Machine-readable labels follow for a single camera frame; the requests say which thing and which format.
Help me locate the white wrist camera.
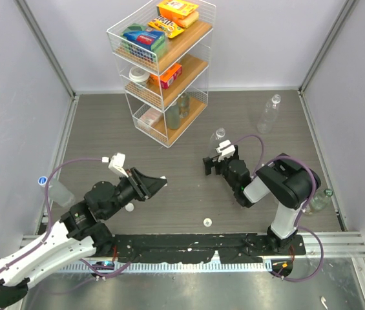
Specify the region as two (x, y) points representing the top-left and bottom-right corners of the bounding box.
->
(101, 152), (127, 177)
(216, 139), (236, 161)

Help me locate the clear plastic bottle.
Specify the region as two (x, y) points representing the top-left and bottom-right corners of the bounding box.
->
(257, 94), (281, 134)
(207, 127), (226, 158)

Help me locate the glass jar, shelf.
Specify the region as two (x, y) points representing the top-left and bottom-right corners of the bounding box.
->
(177, 93), (190, 118)
(165, 101), (180, 130)

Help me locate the green and blue box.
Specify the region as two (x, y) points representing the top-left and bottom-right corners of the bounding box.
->
(121, 23), (167, 62)

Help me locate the yellow candy bag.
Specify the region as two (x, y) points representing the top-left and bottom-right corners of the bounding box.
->
(148, 16), (185, 39)

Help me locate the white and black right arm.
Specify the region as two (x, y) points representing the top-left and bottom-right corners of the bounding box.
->
(202, 145), (321, 255)

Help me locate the white lidded paper cup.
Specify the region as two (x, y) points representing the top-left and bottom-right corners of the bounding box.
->
(129, 66), (150, 88)

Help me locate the white box, bottom shelf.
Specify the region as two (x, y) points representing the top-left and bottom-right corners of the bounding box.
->
(137, 107), (163, 130)

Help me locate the glass jar, bottom shelf front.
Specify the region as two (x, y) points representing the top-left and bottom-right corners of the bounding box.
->
(165, 101), (180, 130)

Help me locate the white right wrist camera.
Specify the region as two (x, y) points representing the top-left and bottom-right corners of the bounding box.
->
(216, 139), (236, 161)

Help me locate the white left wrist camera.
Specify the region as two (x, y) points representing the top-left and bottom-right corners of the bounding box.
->
(101, 152), (127, 177)

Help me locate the white wire shelf rack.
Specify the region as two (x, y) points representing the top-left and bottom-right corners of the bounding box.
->
(107, 1), (216, 148)

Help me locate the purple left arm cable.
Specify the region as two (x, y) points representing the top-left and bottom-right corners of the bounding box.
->
(0, 156), (131, 303)

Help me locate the orange snack box, top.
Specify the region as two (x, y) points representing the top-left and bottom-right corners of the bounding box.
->
(157, 1), (199, 19)

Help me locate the orange box, middle shelf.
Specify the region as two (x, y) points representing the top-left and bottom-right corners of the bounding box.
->
(149, 63), (182, 89)

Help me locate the white bottle cap, upturned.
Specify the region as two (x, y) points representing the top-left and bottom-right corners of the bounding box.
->
(203, 218), (213, 227)

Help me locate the green glass bottle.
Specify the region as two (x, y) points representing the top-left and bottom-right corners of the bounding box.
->
(304, 189), (334, 215)

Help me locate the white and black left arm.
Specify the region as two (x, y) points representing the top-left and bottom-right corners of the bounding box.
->
(0, 168), (167, 308)

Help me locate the yellow sponge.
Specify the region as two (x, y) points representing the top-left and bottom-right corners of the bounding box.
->
(176, 11), (200, 28)

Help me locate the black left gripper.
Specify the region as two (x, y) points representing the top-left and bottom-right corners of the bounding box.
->
(103, 167), (167, 220)

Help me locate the clear bottle with blue cap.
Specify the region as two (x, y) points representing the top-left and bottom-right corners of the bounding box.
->
(37, 176), (76, 208)

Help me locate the white slotted cable duct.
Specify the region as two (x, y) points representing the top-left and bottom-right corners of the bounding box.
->
(57, 258), (272, 274)

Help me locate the glass jar, bottom shelf back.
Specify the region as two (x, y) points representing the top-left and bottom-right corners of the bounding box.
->
(177, 93), (190, 118)

